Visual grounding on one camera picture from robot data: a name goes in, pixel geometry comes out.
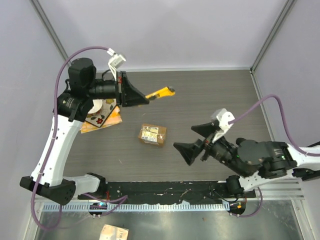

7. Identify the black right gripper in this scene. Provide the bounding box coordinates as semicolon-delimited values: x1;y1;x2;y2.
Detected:
172;121;247;178

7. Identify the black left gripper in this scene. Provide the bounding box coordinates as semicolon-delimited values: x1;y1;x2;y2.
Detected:
86;71;149;108

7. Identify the yellow utility knife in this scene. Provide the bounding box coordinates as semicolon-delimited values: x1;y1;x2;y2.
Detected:
145;86;176;101

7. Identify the brown cardboard express box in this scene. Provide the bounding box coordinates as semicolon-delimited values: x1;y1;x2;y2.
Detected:
138;123;167;147

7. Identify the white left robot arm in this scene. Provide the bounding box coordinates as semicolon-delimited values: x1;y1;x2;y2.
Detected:
20;54;150;206

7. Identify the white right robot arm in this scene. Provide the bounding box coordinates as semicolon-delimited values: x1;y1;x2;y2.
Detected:
173;121;320;198

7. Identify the orange checkered cloth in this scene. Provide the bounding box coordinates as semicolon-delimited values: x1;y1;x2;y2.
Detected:
80;106;123;134

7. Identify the white floral bowl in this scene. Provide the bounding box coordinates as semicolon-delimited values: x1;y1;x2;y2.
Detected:
87;99;103;115

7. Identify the floral square plate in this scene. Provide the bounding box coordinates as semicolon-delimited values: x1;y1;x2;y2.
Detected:
85;98;117;128

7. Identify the pink paper packet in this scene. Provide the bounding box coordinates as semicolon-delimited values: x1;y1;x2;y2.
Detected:
99;224;129;240

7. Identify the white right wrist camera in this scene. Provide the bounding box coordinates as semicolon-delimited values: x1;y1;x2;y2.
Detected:
211;108;235;143

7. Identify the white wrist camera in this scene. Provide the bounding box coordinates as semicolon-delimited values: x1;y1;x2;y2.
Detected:
211;108;235;143
107;48;127;80

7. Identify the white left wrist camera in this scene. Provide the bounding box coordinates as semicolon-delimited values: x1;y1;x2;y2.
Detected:
107;48;127;80

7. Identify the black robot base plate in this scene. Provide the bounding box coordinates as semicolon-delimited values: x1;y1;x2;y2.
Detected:
89;181;256;205

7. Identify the white slotted cable duct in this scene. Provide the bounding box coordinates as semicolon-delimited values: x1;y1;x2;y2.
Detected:
42;201;230;213

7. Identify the aluminium frame rail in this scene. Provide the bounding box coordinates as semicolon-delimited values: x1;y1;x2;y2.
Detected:
31;178;305;202

